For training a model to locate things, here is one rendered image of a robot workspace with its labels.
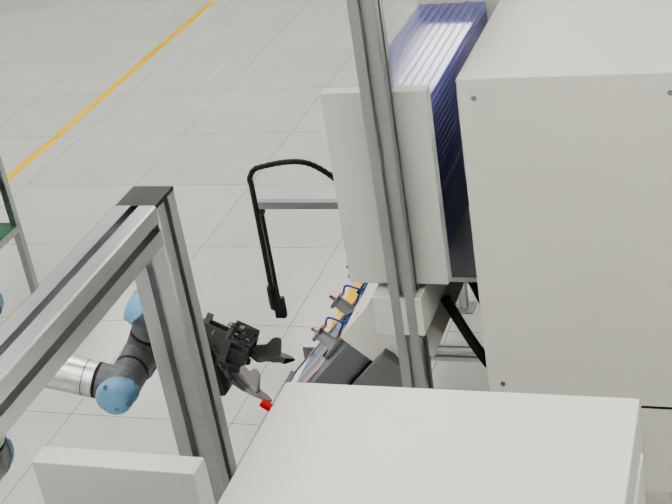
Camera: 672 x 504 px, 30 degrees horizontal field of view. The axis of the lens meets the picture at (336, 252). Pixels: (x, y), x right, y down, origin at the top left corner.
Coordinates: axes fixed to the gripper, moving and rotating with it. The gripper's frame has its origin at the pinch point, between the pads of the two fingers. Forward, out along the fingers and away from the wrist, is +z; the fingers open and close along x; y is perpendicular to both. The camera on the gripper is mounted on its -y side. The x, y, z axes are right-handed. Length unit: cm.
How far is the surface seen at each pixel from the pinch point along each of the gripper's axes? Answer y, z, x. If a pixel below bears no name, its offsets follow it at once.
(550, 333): 59, 38, -32
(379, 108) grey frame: 84, 1, -36
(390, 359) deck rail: 41, 18, -32
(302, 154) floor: -138, -60, 322
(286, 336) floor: -117, -19, 162
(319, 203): 41.3, -6.5, 2.6
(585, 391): 52, 47, -32
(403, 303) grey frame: 55, 16, -36
